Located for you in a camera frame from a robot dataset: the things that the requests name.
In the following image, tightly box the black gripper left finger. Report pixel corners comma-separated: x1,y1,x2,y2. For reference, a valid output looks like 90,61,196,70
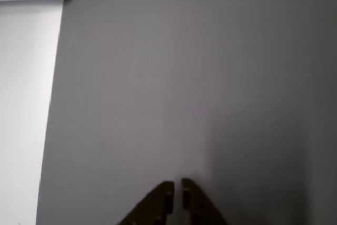
115,181,175,225

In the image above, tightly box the grey table mat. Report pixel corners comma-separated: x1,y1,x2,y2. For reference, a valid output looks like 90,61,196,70
35,0,337,225

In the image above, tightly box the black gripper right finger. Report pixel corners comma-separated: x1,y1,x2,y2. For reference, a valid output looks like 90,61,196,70
181,177,230,225

